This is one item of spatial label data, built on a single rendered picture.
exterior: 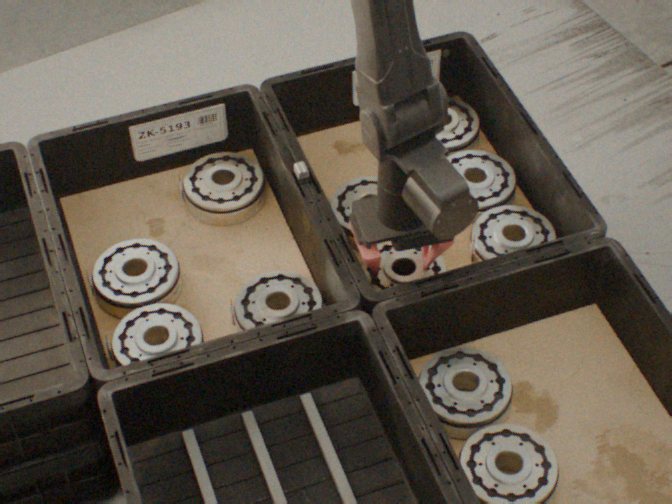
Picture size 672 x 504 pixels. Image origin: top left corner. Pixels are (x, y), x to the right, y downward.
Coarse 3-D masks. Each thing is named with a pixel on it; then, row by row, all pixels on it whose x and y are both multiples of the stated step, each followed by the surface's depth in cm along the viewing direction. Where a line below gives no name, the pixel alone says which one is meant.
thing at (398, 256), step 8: (392, 256) 143; (400, 256) 143; (408, 256) 143; (416, 256) 143; (384, 264) 143; (392, 264) 143; (416, 264) 143; (384, 272) 142; (392, 272) 142; (416, 272) 142; (392, 280) 141; (400, 280) 141; (408, 280) 141
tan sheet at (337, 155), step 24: (456, 96) 168; (312, 144) 162; (336, 144) 162; (360, 144) 162; (480, 144) 161; (312, 168) 159; (336, 168) 159; (360, 168) 159; (456, 240) 150; (456, 264) 147
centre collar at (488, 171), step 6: (474, 162) 154; (480, 162) 154; (462, 168) 153; (468, 168) 153; (474, 168) 154; (480, 168) 153; (486, 168) 153; (462, 174) 153; (486, 174) 153; (492, 174) 152; (486, 180) 152; (492, 180) 152; (474, 186) 151; (480, 186) 151; (486, 186) 151
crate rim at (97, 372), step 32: (192, 96) 154; (224, 96) 154; (256, 96) 154; (64, 128) 150; (96, 128) 150; (32, 160) 146; (288, 160) 146; (320, 224) 139; (64, 256) 138; (352, 288) 132; (288, 320) 129; (96, 352) 127; (192, 352) 127; (96, 384) 125
